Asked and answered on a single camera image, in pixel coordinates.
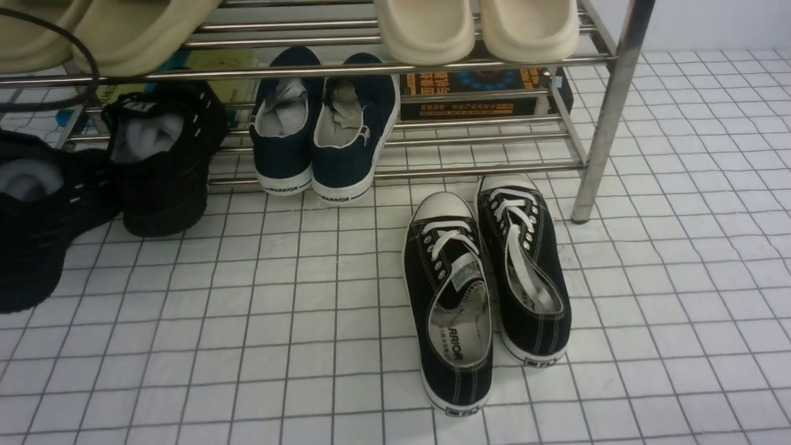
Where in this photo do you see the cream slipper far right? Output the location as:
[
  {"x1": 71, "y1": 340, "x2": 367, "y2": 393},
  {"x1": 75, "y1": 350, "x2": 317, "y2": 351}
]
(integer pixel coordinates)
[{"x1": 478, "y1": 1, "x2": 580, "y2": 63}]

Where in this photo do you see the navy slip-on shoe right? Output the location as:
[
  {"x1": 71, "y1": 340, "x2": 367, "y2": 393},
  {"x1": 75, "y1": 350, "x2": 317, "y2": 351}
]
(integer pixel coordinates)
[{"x1": 313, "y1": 74, "x2": 401, "y2": 205}]

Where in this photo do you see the black orange book box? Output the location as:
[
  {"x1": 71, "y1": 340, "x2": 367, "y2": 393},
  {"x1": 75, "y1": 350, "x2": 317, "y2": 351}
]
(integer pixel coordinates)
[{"x1": 399, "y1": 68, "x2": 544, "y2": 121}]

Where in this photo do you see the black cable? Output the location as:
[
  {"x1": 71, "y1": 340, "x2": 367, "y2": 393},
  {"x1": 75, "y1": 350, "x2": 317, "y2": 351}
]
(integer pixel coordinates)
[{"x1": 0, "y1": 7, "x2": 101, "y2": 113}]

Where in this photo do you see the metal shoe rack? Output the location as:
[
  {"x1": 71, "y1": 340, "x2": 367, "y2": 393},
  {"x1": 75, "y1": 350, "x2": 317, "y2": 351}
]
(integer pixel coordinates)
[{"x1": 0, "y1": 0, "x2": 656, "y2": 224}]

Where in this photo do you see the beige slipper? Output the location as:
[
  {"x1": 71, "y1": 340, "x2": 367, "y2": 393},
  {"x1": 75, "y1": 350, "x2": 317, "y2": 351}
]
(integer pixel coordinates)
[
  {"x1": 1, "y1": 1, "x2": 91, "y2": 74},
  {"x1": 74, "y1": 1, "x2": 221, "y2": 78}
]

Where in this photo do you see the beige slipper far left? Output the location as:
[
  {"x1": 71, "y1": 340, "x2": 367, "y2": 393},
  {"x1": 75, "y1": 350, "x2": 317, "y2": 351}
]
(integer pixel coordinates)
[{"x1": 1, "y1": 1, "x2": 91, "y2": 74}]

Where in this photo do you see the black knit shoe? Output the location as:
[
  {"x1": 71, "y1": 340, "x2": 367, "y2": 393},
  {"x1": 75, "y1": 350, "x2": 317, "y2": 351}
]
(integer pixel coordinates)
[
  {"x1": 1, "y1": 130, "x2": 122, "y2": 315},
  {"x1": 101, "y1": 80, "x2": 229, "y2": 237}
]

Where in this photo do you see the navy slip-on shoe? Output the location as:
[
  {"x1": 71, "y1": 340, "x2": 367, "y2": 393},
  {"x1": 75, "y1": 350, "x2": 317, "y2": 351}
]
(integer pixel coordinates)
[
  {"x1": 313, "y1": 74, "x2": 401, "y2": 205},
  {"x1": 249, "y1": 78, "x2": 325, "y2": 195}
]

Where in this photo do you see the green blue book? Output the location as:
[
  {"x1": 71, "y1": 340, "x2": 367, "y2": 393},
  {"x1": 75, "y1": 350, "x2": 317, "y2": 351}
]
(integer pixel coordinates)
[{"x1": 56, "y1": 49, "x2": 260, "y2": 129}]

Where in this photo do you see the navy slip-on shoe left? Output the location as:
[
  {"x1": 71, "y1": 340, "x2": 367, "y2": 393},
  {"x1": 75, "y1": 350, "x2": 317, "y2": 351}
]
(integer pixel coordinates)
[{"x1": 249, "y1": 78, "x2": 325, "y2": 195}]

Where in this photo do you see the black canvas sneaker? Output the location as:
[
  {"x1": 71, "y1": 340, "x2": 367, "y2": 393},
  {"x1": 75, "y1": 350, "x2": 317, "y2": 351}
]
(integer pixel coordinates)
[
  {"x1": 474, "y1": 174, "x2": 572, "y2": 367},
  {"x1": 402, "y1": 191, "x2": 494, "y2": 417}
]

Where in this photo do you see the cream slipper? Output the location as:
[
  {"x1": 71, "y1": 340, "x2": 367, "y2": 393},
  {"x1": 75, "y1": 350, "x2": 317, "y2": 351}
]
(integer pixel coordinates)
[
  {"x1": 373, "y1": 1, "x2": 475, "y2": 67},
  {"x1": 478, "y1": 1, "x2": 580, "y2": 63}
]

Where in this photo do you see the black canvas sneaker left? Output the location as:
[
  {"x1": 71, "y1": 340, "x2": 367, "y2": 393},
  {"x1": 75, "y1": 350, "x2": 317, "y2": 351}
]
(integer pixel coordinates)
[{"x1": 402, "y1": 191, "x2": 494, "y2": 417}]

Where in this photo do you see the black canvas sneaker right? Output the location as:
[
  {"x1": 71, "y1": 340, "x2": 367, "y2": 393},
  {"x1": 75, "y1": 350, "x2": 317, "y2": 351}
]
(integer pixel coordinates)
[{"x1": 474, "y1": 174, "x2": 572, "y2": 367}]

